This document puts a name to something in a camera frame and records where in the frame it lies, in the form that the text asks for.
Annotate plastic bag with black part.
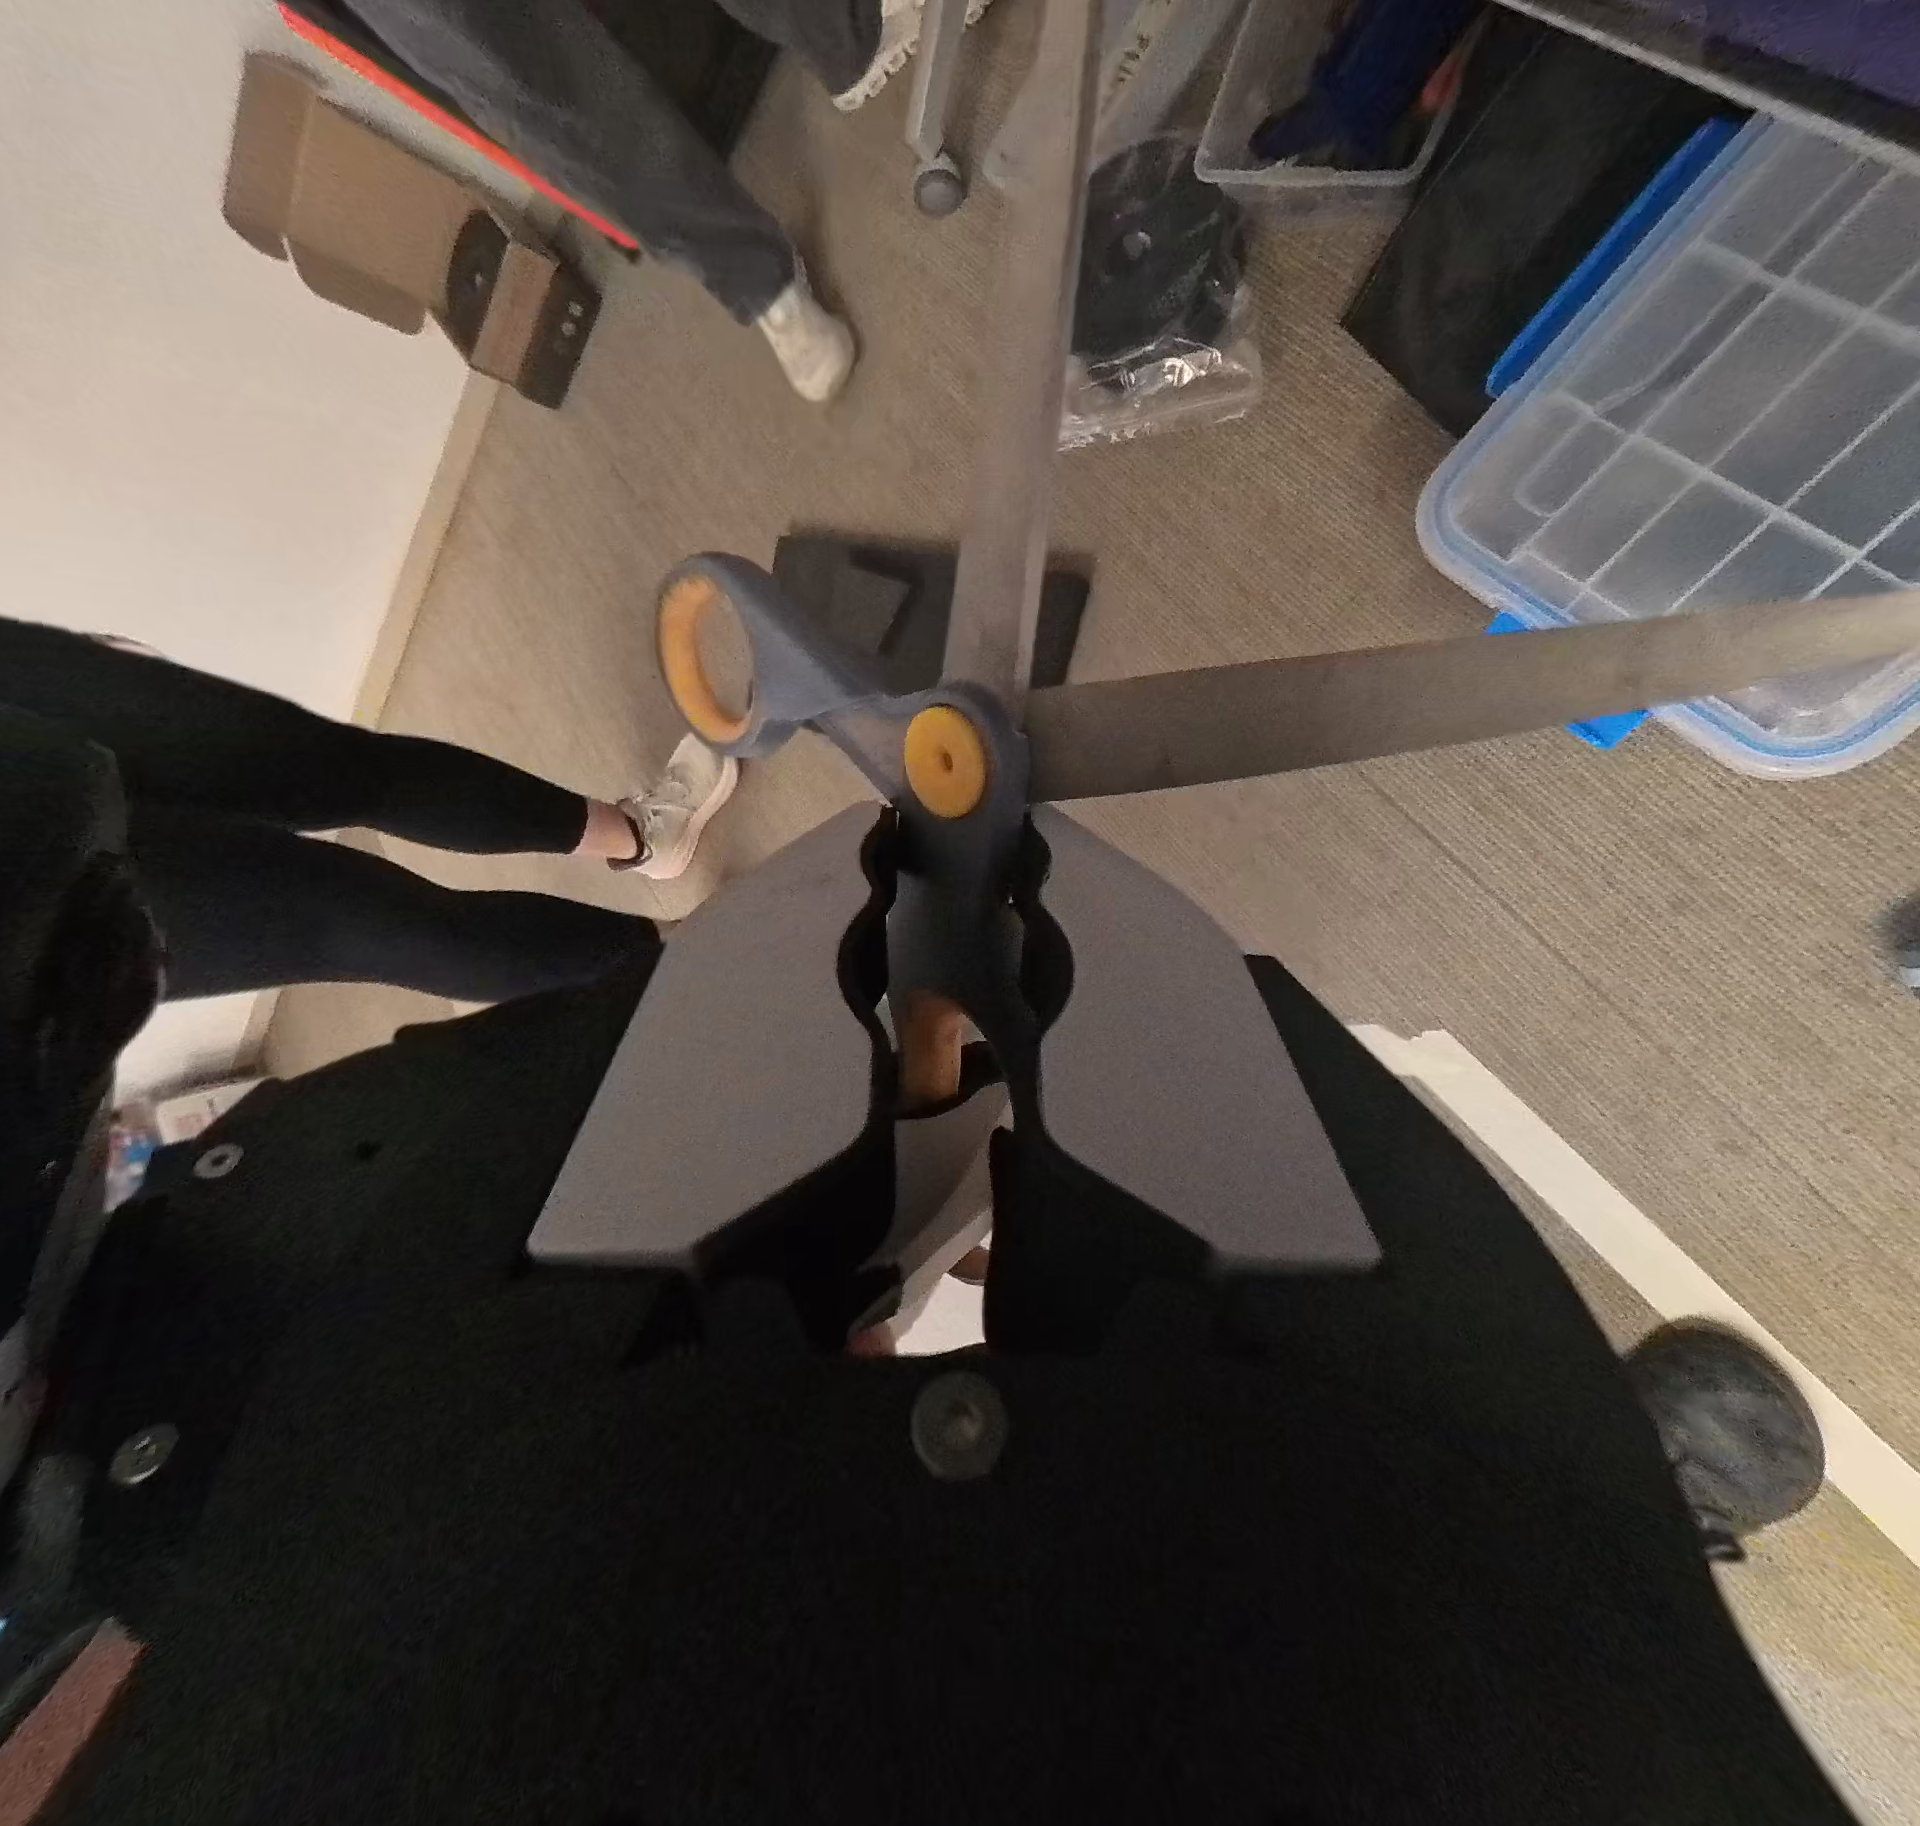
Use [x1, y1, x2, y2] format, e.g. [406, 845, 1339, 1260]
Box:
[1056, 134, 1259, 453]

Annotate clear plastic bin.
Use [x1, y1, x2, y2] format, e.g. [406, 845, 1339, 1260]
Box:
[1192, 0, 1459, 219]

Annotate brown cardboard box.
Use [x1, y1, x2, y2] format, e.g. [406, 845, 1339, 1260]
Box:
[221, 52, 606, 415]

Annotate person in dark trousers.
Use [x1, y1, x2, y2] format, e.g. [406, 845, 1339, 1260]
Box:
[210, 0, 859, 406]

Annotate white desk leg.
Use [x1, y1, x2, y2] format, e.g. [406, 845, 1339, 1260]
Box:
[905, 0, 995, 219]

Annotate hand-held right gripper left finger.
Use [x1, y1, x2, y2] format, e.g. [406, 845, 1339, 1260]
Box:
[524, 803, 902, 1277]

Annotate black foam pad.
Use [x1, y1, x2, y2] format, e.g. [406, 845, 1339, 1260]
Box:
[770, 532, 1093, 693]

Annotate white printed box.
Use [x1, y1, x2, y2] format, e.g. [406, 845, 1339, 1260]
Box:
[1091, 0, 1220, 167]

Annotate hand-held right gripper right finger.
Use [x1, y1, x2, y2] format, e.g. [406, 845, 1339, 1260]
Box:
[1015, 803, 1386, 1277]

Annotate grey orange scissors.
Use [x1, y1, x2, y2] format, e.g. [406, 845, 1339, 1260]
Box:
[654, 0, 1920, 1126]

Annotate clear storage box blue lid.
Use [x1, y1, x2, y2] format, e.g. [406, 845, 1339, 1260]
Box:
[1415, 113, 1920, 783]

